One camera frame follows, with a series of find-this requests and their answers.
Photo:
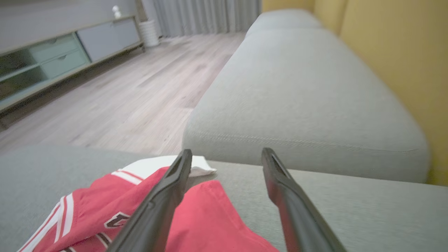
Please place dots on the grey sofa cushion with seam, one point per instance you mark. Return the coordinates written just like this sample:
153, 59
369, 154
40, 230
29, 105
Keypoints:
297, 105

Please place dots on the yellow sofa backrest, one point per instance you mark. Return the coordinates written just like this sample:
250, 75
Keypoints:
402, 52

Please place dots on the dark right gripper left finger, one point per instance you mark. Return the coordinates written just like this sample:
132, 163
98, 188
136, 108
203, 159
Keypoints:
154, 217

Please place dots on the white ribbed round bin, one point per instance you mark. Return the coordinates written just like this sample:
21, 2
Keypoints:
149, 33

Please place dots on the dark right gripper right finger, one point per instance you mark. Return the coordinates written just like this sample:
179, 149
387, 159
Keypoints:
297, 217

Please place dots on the grey pleated curtain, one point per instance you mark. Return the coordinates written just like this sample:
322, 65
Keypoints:
210, 15

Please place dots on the red basketball shorts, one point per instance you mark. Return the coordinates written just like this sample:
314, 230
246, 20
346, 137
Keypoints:
206, 217

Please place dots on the long low grey TV cabinet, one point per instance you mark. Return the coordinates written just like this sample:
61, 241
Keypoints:
105, 38

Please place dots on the small white figurine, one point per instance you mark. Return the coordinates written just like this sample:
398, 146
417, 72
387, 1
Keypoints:
117, 13

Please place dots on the large grey sofa seat cushion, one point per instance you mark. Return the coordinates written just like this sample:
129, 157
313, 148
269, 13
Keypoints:
350, 210

